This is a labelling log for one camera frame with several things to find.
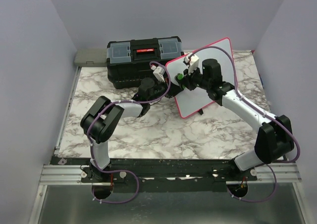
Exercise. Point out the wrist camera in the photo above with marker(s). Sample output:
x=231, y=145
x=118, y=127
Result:
x=158, y=72
x=192, y=61

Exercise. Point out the black plastic toolbox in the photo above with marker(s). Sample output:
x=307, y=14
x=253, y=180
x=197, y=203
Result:
x=128, y=62

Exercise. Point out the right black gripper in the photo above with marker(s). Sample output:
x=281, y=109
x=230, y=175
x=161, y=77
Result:
x=187, y=78

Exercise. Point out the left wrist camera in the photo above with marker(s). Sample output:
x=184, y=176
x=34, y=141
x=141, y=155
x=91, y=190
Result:
x=158, y=72

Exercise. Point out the aluminium extrusion frame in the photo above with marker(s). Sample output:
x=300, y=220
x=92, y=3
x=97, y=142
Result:
x=54, y=175

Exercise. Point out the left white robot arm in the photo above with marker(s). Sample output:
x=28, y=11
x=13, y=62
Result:
x=101, y=120

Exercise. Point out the green whiteboard eraser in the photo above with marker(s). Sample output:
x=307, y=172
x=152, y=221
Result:
x=180, y=80

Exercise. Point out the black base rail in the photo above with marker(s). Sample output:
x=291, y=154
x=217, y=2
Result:
x=154, y=175

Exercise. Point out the grey plastic case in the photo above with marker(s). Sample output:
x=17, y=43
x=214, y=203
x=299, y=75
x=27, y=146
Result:
x=90, y=58

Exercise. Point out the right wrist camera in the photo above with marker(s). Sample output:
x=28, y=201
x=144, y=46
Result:
x=192, y=61

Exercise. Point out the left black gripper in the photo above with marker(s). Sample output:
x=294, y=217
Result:
x=174, y=90

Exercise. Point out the pink framed whiteboard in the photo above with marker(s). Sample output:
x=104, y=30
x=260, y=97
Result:
x=189, y=102

